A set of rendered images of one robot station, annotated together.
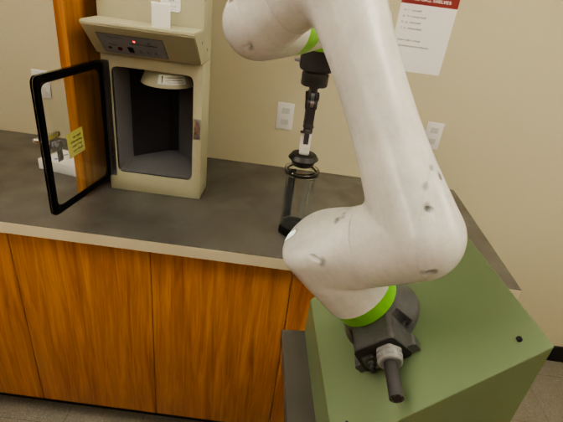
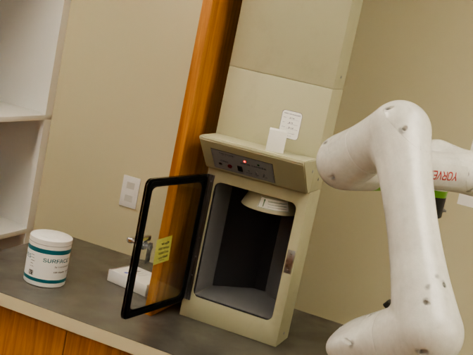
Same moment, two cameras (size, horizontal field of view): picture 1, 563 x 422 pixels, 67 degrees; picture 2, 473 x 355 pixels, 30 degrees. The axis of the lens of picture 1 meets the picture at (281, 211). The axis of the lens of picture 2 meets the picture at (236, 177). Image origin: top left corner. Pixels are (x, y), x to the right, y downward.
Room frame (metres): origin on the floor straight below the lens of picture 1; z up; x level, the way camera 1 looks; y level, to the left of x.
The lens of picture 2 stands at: (-1.03, -0.37, 1.85)
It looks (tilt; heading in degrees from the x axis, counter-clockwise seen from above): 10 degrees down; 20
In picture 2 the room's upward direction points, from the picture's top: 12 degrees clockwise
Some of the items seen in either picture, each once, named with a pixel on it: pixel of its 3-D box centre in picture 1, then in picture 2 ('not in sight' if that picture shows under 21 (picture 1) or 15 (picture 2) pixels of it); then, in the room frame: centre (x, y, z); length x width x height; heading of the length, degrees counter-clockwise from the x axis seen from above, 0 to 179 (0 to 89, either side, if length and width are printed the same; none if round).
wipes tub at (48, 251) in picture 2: not in sight; (48, 258); (1.24, 1.04, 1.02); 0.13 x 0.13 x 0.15
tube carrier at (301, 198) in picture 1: (297, 198); not in sight; (1.22, -0.05, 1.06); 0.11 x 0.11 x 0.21
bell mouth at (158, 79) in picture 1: (167, 74); (271, 198); (1.45, 0.44, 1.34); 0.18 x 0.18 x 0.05
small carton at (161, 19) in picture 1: (160, 14); (276, 140); (1.29, 0.41, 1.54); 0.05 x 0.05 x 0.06; 19
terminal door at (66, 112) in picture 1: (77, 136); (165, 244); (1.18, 0.63, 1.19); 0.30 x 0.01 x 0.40; 172
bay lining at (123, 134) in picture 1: (164, 115); (257, 243); (1.47, 0.46, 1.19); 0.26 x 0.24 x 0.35; 90
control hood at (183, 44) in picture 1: (144, 43); (254, 163); (1.29, 0.46, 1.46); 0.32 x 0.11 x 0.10; 90
